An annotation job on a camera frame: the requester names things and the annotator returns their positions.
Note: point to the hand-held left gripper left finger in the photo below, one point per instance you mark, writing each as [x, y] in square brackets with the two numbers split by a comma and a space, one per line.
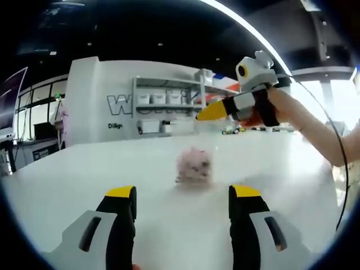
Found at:
[118, 225]

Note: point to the small yellow-green toy items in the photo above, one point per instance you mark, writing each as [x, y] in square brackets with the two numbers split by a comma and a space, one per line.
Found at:
[232, 130]

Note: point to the curved ceiling light strip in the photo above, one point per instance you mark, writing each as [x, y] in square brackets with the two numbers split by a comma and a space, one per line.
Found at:
[250, 30]

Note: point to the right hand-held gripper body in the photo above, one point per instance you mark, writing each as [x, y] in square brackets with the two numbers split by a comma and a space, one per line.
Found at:
[258, 74]

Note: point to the white-framed computer screen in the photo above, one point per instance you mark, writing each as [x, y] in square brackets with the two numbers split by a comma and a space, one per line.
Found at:
[11, 101]

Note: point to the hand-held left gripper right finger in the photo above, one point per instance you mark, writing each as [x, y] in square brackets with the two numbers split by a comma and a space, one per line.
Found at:
[242, 225]

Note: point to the grey labelled equipment cabinet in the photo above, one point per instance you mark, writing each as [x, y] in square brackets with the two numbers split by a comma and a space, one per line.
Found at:
[42, 154]

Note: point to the grey metal shelving unit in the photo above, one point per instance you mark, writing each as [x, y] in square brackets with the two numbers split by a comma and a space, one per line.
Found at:
[168, 81]

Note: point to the black monitor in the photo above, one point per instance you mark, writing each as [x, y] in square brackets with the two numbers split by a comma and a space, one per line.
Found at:
[45, 130]

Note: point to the clear resealable bag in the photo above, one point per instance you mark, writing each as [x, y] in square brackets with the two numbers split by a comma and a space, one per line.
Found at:
[194, 166]

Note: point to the rows of white storage bins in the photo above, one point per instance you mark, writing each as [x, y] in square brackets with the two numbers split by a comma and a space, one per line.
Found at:
[157, 98]

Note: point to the person's left hand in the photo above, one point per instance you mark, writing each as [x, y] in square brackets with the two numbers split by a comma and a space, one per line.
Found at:
[136, 267]

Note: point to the person's right hand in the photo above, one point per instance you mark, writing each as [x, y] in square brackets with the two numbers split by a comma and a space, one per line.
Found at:
[284, 107]

